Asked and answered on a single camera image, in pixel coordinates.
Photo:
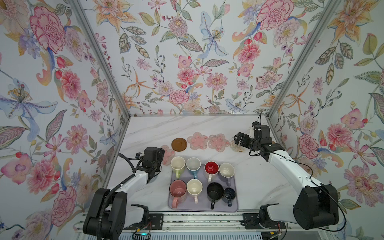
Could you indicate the blue mug white inside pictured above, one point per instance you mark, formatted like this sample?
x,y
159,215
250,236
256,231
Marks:
x,y
193,165

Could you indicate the red inside white mug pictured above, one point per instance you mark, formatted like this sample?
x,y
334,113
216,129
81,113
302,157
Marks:
x,y
211,170

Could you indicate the white embroidered round coaster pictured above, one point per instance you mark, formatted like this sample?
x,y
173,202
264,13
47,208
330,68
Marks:
x,y
236,148

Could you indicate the green mug white inside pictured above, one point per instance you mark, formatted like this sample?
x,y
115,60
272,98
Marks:
x,y
178,165

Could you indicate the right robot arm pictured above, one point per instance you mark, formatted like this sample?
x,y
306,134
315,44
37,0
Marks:
x,y
317,204

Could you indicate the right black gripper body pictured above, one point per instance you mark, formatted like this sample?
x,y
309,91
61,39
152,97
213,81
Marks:
x,y
256,145

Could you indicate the corner aluminium post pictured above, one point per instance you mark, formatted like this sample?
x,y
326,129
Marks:
x,y
320,26
90,35

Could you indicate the lilac mug white inside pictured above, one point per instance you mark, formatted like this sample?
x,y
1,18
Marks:
x,y
226,173

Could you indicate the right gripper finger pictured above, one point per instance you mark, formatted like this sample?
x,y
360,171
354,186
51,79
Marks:
x,y
256,124
243,140

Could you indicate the cream mug pink handle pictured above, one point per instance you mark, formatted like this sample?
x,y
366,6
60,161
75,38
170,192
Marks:
x,y
195,188

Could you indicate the small dark blue mug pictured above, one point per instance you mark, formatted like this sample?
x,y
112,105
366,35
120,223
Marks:
x,y
229,196

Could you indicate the right corner aluminium post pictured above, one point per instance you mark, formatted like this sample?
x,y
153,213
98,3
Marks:
x,y
320,26

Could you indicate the lilac drying mat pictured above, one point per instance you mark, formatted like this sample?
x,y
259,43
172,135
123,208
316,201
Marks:
x,y
204,204

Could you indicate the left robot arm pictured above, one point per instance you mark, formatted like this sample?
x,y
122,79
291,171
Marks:
x,y
109,212

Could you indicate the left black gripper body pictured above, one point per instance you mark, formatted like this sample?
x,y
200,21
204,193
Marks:
x,y
156,165

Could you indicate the pink flower coaster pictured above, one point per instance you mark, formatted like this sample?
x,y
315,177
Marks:
x,y
168,156
198,141
218,142

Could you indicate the black mug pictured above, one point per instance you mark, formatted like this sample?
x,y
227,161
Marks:
x,y
215,192

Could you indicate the left corner aluminium post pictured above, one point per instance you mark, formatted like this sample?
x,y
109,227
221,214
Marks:
x,y
90,35

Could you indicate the brown wooden round coaster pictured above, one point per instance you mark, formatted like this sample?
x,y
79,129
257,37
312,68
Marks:
x,y
179,144

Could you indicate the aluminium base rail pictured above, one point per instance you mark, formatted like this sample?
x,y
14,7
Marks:
x,y
216,226

